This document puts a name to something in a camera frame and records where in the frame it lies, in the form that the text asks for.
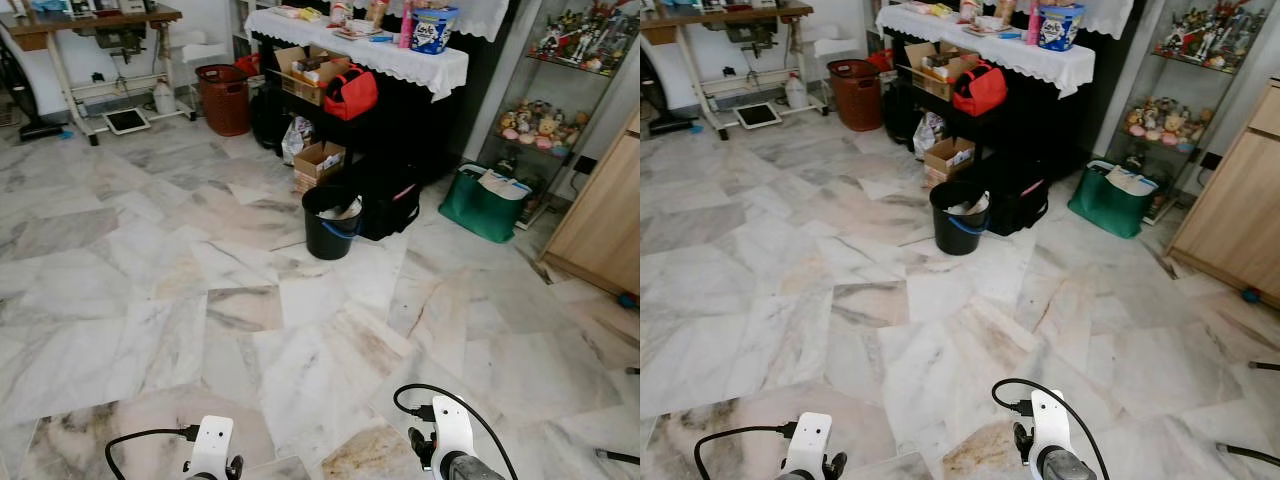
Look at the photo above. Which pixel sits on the black metal table leg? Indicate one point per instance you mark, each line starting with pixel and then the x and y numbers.
pixel 1250 455
pixel 618 457
pixel 1266 366

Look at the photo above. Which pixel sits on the black fabric bag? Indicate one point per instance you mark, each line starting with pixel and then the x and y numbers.
pixel 1020 195
pixel 392 200

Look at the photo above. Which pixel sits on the white lace cloth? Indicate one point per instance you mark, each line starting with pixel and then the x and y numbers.
pixel 400 60
pixel 1040 58

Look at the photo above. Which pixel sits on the black upright piano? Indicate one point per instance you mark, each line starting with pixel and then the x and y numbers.
pixel 1050 115
pixel 420 120

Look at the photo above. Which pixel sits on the light wooden cabinet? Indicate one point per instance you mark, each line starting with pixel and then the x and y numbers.
pixel 1235 210
pixel 600 220

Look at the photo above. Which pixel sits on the white bathroom scale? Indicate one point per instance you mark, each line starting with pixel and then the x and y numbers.
pixel 759 115
pixel 127 121

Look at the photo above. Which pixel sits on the red-brown plastic laundry basket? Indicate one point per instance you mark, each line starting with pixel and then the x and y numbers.
pixel 856 95
pixel 224 100

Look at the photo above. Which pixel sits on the red bag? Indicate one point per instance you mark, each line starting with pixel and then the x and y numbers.
pixel 980 90
pixel 350 94

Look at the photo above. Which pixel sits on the small blue ball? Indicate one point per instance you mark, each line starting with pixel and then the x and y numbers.
pixel 1250 295
pixel 628 299

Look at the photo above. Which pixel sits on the large open cardboard box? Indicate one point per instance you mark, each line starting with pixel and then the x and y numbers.
pixel 296 80
pixel 925 75

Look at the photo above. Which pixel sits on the pink bottle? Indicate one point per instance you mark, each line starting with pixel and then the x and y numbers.
pixel 406 28
pixel 1033 25

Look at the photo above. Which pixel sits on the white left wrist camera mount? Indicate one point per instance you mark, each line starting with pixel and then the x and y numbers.
pixel 213 440
pixel 809 438

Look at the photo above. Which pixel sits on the glass shelf with figurines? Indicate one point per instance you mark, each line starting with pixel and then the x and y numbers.
pixel 1165 122
pixel 545 125

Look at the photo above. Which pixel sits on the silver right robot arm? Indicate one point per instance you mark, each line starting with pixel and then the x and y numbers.
pixel 1064 467
pixel 470 469

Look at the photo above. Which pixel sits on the black backpack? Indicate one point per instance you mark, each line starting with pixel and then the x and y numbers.
pixel 900 112
pixel 268 118

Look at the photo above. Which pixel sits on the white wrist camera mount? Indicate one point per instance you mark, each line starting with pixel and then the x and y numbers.
pixel 1049 420
pixel 452 425
pixel 213 440
pixel 809 438

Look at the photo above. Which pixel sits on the white plastic jug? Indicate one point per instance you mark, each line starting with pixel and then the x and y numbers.
pixel 164 99
pixel 796 92

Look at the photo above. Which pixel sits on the black wall socket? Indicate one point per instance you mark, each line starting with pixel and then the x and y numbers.
pixel 586 165
pixel 1211 161

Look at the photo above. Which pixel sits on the white plastic bag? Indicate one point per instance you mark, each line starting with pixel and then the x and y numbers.
pixel 296 142
pixel 927 136

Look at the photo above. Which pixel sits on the blue and white tin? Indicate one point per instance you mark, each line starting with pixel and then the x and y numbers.
pixel 433 32
pixel 1060 28

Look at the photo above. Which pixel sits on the green tote bag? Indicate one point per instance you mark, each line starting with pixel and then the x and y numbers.
pixel 1105 208
pixel 478 212

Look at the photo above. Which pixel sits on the small open cardboard box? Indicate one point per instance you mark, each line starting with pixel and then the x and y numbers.
pixel 948 160
pixel 318 165

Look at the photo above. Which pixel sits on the wooden top sewing table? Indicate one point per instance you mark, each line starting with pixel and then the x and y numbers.
pixel 720 12
pixel 90 17

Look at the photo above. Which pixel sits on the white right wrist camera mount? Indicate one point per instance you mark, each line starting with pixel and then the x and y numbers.
pixel 452 425
pixel 1049 420

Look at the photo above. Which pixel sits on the black plastic bucket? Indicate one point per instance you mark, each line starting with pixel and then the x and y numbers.
pixel 330 238
pixel 958 233

